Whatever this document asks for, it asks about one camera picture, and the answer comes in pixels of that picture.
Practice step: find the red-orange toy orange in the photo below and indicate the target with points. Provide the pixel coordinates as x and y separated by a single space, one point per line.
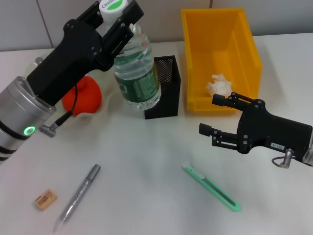
88 98

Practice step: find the clear water bottle green label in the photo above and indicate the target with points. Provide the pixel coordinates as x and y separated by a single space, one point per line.
137 78

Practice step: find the mint green utility knife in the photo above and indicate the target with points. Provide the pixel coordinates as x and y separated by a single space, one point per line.
215 193

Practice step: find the pale green glass fruit plate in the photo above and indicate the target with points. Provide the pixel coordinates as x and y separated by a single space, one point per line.
108 98

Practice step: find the tan eraser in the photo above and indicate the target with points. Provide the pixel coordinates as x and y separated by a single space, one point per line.
45 199

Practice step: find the yellow plastic bin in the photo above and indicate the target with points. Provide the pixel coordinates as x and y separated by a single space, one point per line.
220 49

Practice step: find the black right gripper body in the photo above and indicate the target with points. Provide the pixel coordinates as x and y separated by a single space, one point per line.
276 132

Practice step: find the silver clear pen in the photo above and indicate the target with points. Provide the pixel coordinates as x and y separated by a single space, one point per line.
75 198

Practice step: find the white paper ball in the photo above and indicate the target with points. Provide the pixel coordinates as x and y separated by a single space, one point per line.
220 85

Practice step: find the black mesh pen holder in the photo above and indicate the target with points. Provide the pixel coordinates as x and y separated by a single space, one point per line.
171 98

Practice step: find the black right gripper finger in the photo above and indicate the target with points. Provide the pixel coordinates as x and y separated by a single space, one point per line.
225 139
220 100

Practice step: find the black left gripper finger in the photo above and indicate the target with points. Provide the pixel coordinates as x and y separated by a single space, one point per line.
91 17
117 36

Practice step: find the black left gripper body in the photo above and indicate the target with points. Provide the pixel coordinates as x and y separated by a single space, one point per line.
66 63

